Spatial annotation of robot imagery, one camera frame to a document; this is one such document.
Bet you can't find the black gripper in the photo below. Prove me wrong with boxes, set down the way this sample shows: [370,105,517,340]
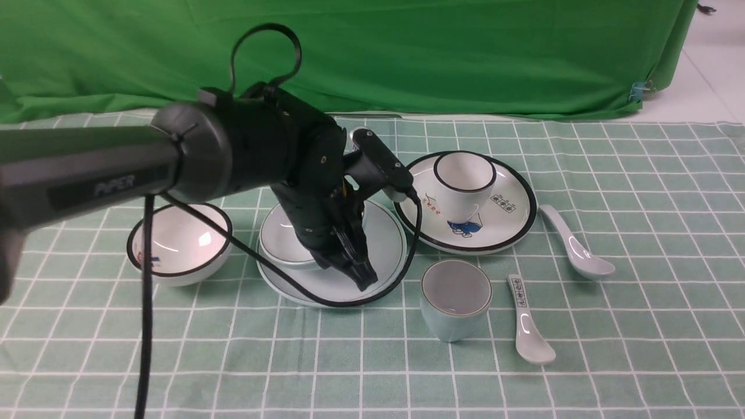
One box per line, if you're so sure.
[256,87,378,292]

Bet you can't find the pale blue bowl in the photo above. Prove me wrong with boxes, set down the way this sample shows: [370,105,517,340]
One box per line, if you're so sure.
[258,204,368,271]

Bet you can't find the pale blue cup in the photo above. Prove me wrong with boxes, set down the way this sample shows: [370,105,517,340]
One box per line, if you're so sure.
[420,259,492,343]

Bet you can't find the white spoon with characters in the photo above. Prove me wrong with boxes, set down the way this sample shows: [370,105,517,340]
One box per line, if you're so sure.
[508,274,556,365]

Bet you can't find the pale blue plain spoon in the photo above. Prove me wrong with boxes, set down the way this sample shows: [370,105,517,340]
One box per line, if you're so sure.
[538,204,616,281]

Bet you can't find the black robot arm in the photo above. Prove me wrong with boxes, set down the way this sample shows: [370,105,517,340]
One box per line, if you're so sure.
[1,83,378,301]

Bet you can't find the white cup black rim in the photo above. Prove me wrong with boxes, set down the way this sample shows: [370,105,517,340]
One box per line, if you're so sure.
[432,151,497,225]

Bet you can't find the white bowl black rim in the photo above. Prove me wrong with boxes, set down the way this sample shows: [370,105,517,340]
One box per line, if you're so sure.
[151,205,233,287]

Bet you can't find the white plate black rim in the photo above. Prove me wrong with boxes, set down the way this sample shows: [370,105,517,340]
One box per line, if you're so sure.
[407,151,538,255]

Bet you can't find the green checkered tablecloth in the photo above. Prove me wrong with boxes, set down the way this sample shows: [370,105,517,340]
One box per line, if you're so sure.
[0,113,745,419]

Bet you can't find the green backdrop cloth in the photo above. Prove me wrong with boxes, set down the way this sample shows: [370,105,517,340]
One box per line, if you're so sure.
[1,1,696,123]

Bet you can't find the blue binder clip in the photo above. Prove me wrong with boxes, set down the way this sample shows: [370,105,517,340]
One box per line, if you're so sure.
[627,81,646,103]

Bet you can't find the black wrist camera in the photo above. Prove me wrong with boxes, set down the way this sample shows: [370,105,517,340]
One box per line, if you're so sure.
[343,127,418,203]

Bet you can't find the black cable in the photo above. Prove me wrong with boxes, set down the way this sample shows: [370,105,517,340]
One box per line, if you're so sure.
[134,23,422,419]

